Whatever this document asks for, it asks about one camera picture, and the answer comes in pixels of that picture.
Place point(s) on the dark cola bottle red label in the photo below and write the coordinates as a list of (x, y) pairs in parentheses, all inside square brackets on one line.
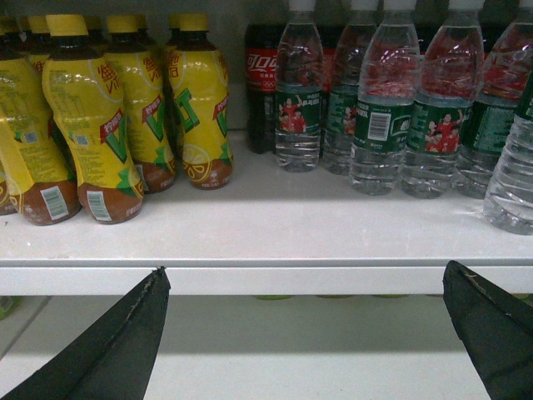
[(260, 42)]

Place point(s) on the clear water bottle green label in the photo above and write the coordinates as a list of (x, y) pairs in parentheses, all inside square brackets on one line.
[(504, 77), (449, 80), (299, 79), (385, 99), (347, 62), (508, 200)]

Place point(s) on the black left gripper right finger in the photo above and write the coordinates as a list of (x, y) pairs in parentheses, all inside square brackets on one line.
[(495, 328)]

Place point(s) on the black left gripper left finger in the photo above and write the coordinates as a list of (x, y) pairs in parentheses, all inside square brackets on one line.
[(114, 357)]

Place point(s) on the yellow lemon tea bottle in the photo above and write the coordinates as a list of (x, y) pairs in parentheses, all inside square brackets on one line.
[(41, 185), (86, 98), (198, 76), (144, 101)]

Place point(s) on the white metal shelf board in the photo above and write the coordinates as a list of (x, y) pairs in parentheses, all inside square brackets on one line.
[(268, 232)]

